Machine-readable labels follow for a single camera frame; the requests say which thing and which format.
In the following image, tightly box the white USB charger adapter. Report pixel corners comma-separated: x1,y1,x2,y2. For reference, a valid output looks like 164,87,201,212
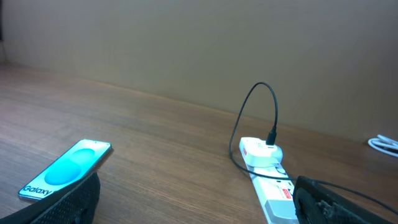
244,138,283,167

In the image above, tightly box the white cable bundle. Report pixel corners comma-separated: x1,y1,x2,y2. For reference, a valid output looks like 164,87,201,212
368,134,398,159

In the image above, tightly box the black USB charging cable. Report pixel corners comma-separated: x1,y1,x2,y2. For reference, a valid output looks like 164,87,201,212
228,82,398,215

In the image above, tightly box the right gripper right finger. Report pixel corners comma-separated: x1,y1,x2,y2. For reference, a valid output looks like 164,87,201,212
293,176,391,224

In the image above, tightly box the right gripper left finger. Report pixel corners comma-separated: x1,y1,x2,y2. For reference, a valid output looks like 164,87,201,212
1,172,101,224

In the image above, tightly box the turquoise screen Galaxy smartphone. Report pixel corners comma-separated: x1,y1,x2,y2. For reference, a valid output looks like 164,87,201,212
18,139,112,200

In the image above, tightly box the white power strip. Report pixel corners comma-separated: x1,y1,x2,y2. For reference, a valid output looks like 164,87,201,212
238,137,300,224

